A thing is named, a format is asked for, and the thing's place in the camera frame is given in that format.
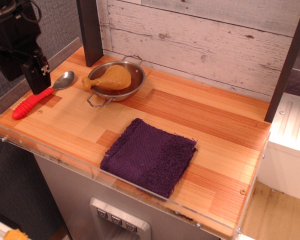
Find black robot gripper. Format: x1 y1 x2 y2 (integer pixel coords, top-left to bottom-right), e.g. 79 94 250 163
0 0 51 95

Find red handled metal spoon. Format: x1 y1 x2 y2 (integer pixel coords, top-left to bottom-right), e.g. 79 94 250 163
12 71 75 120

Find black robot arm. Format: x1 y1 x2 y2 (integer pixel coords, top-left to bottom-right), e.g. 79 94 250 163
0 0 51 95

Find clear acrylic table guard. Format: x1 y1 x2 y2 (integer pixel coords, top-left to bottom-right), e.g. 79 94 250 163
0 115 270 240

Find toy chicken drumstick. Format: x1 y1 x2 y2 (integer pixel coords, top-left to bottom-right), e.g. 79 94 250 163
81 64 132 91

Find grey toy fridge cabinet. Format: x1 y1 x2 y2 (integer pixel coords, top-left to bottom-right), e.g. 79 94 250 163
35 156 217 240

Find purple folded towel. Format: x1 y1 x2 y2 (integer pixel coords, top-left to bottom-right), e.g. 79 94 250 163
100 118 197 198

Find silver dispenser button panel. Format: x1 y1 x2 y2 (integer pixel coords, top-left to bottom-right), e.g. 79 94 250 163
89 197 152 240

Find orange plush object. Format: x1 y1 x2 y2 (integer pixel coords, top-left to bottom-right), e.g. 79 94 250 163
3 229 29 240

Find white toy sink counter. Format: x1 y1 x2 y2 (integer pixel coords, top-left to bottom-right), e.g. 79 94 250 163
256 37 300 203

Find steel bowl with handles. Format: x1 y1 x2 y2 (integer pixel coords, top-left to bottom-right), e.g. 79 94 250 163
82 54 146 108

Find dark left wooden post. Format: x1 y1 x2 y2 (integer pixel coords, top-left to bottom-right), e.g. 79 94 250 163
76 0 104 67

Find dark wooden post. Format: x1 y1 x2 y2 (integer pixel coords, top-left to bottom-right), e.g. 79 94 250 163
264 18 300 123
76 0 104 67

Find dark right wooden post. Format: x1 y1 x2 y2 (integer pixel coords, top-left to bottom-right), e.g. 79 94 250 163
264 18 300 123

